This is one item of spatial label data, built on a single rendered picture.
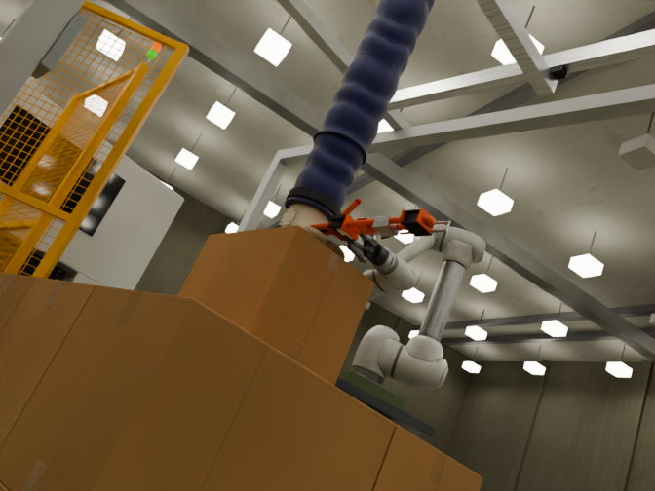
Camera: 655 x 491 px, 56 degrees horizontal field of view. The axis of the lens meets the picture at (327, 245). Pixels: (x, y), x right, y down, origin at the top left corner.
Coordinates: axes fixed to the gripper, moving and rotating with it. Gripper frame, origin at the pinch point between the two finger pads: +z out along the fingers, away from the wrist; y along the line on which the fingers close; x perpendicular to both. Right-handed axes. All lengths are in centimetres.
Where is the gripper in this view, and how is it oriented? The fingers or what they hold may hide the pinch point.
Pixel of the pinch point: (346, 228)
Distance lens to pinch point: 221.4
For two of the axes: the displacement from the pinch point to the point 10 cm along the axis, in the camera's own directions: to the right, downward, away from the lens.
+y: -3.9, 8.5, -3.5
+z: -6.3, -5.2, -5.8
